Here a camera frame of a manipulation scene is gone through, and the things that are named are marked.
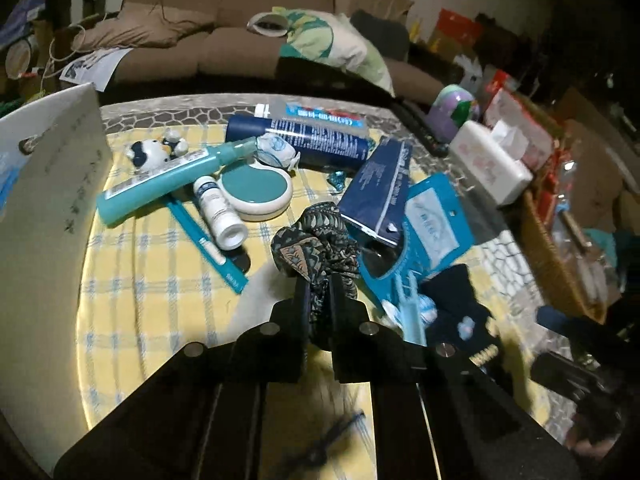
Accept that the navy tissue pack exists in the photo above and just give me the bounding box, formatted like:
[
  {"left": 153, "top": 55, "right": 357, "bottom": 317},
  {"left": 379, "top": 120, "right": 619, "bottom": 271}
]
[{"left": 337, "top": 135, "right": 413, "bottom": 248}]

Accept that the light blue toothbrush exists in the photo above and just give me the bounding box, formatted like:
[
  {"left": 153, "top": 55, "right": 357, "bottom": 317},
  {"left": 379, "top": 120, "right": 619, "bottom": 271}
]
[{"left": 382, "top": 270, "right": 441, "bottom": 346}]

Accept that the green printed white pillow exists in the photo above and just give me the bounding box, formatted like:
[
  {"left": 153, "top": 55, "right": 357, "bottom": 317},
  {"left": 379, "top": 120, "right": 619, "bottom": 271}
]
[{"left": 247, "top": 7, "right": 396, "bottom": 96}]

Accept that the white tissue box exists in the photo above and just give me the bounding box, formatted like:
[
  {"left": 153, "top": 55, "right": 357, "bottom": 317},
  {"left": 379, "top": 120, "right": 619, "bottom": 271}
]
[{"left": 448, "top": 120, "right": 533, "bottom": 207}]

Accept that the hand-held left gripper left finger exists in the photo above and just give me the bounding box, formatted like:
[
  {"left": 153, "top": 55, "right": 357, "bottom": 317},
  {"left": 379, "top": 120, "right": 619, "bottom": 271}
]
[{"left": 52, "top": 277, "right": 321, "bottom": 480}]

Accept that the blue package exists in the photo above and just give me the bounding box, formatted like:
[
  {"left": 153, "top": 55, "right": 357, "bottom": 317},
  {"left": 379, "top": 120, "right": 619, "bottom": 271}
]
[{"left": 357, "top": 172, "right": 473, "bottom": 312}]

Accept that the brown sofa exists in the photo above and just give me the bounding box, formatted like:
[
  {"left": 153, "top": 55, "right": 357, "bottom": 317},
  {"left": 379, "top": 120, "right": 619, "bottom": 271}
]
[{"left": 75, "top": 0, "right": 453, "bottom": 106}]

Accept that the teal plastic bottle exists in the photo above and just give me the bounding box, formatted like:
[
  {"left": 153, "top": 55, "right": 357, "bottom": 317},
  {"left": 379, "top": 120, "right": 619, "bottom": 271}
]
[{"left": 96, "top": 136, "right": 261, "bottom": 226}]

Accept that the printed paper sheet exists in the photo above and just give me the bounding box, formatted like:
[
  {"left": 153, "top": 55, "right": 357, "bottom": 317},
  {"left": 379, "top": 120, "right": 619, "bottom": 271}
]
[{"left": 59, "top": 47, "right": 131, "bottom": 92}]

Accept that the black remote control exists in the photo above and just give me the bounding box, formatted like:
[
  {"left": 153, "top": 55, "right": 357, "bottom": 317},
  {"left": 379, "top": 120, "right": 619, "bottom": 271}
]
[{"left": 395, "top": 100, "right": 451, "bottom": 156}]

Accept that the purple and green ball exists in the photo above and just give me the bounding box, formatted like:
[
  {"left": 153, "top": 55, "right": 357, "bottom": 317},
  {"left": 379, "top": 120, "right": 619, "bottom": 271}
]
[{"left": 432, "top": 85, "right": 481, "bottom": 141}]

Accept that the red cardboard box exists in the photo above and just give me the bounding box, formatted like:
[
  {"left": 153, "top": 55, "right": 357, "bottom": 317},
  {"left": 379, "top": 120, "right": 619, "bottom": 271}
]
[{"left": 435, "top": 7, "right": 483, "bottom": 61}]

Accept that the silver tube with blue label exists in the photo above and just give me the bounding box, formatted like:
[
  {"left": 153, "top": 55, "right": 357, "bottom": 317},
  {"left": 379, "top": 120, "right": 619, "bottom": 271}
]
[{"left": 254, "top": 103, "right": 370, "bottom": 132}]

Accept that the dark blue spray can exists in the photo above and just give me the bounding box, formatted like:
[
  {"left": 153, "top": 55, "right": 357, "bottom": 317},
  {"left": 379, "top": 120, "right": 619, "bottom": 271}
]
[{"left": 225, "top": 114, "right": 373, "bottom": 171}]

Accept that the navy sock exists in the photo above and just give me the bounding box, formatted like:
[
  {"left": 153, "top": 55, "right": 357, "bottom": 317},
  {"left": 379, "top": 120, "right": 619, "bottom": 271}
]
[{"left": 420, "top": 262, "right": 506, "bottom": 376}]

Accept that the small white bottle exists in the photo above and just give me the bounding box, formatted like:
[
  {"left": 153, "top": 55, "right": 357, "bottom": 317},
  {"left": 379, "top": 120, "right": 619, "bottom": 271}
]
[{"left": 193, "top": 175, "right": 249, "bottom": 251}]

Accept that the cow figurine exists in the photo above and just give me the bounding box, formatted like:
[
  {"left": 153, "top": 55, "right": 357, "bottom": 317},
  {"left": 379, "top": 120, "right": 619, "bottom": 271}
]
[{"left": 123, "top": 129, "right": 189, "bottom": 167}]

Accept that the dark patterned scrunchie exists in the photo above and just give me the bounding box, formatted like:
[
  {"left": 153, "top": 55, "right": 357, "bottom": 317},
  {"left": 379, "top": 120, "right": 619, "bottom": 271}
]
[{"left": 271, "top": 201, "right": 362, "bottom": 351}]

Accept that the teal toothbrush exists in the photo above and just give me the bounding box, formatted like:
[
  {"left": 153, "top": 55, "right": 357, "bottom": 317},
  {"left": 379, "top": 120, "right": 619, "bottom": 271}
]
[{"left": 167, "top": 197, "right": 250, "bottom": 295}]

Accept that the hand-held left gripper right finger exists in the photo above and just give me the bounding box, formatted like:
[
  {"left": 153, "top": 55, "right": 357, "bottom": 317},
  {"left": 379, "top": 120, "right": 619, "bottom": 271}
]
[{"left": 327, "top": 275, "right": 583, "bottom": 480}]

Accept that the red and white plastic package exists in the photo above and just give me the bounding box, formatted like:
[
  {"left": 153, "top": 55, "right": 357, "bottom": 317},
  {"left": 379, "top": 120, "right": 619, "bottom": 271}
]
[{"left": 482, "top": 72, "right": 553, "bottom": 171}]

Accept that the white and blue wrapped packet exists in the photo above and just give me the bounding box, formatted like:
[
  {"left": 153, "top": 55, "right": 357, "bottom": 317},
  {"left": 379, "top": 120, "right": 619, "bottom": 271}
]
[{"left": 254, "top": 132, "right": 301, "bottom": 173}]

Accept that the stone pattern desktop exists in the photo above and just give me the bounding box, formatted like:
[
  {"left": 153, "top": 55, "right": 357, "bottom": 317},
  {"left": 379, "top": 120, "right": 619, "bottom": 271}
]
[{"left": 50, "top": 92, "right": 591, "bottom": 480}]

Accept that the yellow checked cloth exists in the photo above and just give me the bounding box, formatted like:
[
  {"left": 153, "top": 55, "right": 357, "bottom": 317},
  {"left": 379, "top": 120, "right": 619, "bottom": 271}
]
[{"left": 75, "top": 122, "right": 566, "bottom": 480}]

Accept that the brown blanket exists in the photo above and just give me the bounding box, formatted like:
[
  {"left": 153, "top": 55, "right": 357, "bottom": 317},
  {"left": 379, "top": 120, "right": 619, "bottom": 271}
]
[{"left": 70, "top": 2, "right": 216, "bottom": 53}]

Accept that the wicker basket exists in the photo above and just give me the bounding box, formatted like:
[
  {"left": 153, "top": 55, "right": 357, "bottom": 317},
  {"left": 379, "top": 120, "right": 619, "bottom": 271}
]
[{"left": 520, "top": 180, "right": 608, "bottom": 323}]

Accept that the round teal compact case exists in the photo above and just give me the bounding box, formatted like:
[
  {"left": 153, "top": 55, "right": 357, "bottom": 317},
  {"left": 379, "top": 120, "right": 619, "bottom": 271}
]
[{"left": 220, "top": 160, "right": 294, "bottom": 222}]

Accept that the dark cloth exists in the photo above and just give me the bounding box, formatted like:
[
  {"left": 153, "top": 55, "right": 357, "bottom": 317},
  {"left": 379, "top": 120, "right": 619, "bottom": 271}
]
[{"left": 350, "top": 10, "right": 411, "bottom": 61}]

